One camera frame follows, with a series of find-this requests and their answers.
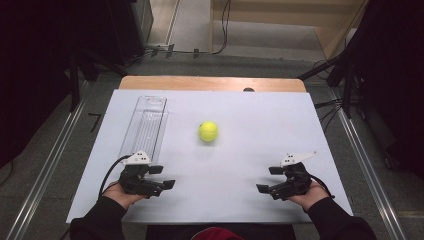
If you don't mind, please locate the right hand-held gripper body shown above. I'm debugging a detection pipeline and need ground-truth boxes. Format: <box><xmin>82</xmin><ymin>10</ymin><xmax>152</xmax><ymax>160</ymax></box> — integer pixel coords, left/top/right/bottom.
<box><xmin>268</xmin><ymin>150</ymin><xmax>319</xmax><ymax>201</ymax></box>

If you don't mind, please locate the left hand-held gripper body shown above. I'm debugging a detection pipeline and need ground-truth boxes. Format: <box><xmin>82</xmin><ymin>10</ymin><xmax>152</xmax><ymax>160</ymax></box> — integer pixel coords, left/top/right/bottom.
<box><xmin>118</xmin><ymin>149</ymin><xmax>164</xmax><ymax>199</ymax></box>

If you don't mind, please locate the clear plastic ball tube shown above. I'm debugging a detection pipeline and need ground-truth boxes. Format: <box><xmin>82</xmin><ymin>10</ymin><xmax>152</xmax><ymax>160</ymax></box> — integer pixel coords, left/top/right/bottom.
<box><xmin>119</xmin><ymin>95</ymin><xmax>170</xmax><ymax>165</ymax></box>

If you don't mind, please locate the yellow tennis ball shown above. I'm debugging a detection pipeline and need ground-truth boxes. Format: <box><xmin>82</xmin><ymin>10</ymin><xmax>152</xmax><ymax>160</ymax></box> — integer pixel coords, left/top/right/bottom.
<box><xmin>198</xmin><ymin>120</ymin><xmax>220</xmax><ymax>143</ymax></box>

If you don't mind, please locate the person's right hand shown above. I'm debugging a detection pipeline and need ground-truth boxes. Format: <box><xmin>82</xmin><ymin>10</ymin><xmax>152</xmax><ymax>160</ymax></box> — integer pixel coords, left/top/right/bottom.
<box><xmin>288</xmin><ymin>181</ymin><xmax>331</xmax><ymax>212</ymax></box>

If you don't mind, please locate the person's left hand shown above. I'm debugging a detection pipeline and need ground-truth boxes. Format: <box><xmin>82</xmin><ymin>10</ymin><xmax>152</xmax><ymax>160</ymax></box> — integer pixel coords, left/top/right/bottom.
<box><xmin>102</xmin><ymin>180</ymin><xmax>148</xmax><ymax>211</ymax></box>

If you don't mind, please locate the white board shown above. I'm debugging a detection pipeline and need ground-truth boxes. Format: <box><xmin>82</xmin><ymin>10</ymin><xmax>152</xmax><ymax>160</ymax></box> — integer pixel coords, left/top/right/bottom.
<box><xmin>65</xmin><ymin>88</ymin><xmax>354</xmax><ymax>225</ymax></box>

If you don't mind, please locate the person's dark clothing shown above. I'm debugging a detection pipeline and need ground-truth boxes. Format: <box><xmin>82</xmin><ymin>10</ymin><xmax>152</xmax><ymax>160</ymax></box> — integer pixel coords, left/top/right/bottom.
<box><xmin>145</xmin><ymin>223</ymin><xmax>297</xmax><ymax>240</ymax></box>

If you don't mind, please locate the person's red cap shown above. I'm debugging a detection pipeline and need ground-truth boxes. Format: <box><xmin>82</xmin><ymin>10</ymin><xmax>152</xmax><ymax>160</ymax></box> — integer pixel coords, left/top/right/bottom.
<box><xmin>191</xmin><ymin>226</ymin><xmax>246</xmax><ymax>240</ymax></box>

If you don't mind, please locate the wooden table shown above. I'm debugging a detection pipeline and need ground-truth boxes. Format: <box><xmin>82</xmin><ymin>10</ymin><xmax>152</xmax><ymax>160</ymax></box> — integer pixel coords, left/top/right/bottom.
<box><xmin>118</xmin><ymin>75</ymin><xmax>307</xmax><ymax>94</ymax></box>

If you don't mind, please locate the black stand leg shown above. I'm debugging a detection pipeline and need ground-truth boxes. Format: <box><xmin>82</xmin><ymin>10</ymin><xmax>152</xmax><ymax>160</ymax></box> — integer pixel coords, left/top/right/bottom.
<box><xmin>66</xmin><ymin>46</ymin><xmax>129</xmax><ymax>113</ymax></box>

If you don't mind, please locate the black metal stand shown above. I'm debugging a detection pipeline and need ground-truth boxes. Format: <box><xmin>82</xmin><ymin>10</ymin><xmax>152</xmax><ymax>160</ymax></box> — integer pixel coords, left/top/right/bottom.
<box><xmin>298</xmin><ymin>0</ymin><xmax>424</xmax><ymax>119</ymax></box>

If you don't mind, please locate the black cabinet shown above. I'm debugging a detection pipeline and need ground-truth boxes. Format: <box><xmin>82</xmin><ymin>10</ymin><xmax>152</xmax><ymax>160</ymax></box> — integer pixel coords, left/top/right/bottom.
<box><xmin>71</xmin><ymin>0</ymin><xmax>155</xmax><ymax>68</ymax></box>

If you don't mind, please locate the light wooden furniture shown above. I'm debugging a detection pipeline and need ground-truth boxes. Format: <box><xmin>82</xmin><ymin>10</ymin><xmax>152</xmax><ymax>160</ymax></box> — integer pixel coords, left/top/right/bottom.
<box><xmin>209</xmin><ymin>0</ymin><xmax>371</xmax><ymax>61</ymax></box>

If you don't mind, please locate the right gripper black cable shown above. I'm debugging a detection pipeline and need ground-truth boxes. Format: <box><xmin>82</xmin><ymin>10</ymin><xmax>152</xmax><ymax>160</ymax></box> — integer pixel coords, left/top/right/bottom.
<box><xmin>308</xmin><ymin>173</ymin><xmax>336</xmax><ymax>200</ymax></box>

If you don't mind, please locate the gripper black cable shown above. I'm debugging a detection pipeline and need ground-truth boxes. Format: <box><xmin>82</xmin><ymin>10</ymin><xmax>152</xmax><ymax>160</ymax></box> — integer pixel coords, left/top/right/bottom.
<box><xmin>308</xmin><ymin>173</ymin><xmax>336</xmax><ymax>200</ymax></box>
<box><xmin>98</xmin><ymin>154</ymin><xmax>132</xmax><ymax>199</ymax></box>

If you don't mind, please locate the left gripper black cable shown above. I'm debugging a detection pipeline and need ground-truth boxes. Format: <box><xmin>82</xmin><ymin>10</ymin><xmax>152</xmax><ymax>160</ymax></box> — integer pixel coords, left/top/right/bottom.
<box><xmin>98</xmin><ymin>154</ymin><xmax>132</xmax><ymax>199</ymax></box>

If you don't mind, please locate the metal floor rail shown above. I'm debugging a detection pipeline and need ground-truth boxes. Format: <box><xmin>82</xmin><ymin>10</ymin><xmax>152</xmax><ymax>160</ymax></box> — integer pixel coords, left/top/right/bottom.
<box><xmin>329</xmin><ymin>89</ymin><xmax>408</xmax><ymax>240</ymax></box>
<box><xmin>5</xmin><ymin>96</ymin><xmax>88</xmax><ymax>240</ymax></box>

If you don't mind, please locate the bundle of black cables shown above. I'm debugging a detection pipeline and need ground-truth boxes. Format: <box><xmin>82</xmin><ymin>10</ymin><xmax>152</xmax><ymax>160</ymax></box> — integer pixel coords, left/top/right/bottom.
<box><xmin>314</xmin><ymin>98</ymin><xmax>344</xmax><ymax>133</ymax></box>

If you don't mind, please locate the black floor cable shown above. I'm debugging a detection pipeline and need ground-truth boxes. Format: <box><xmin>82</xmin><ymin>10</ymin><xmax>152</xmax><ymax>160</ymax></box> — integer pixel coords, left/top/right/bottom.
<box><xmin>133</xmin><ymin>0</ymin><xmax>233</xmax><ymax>61</ymax></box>

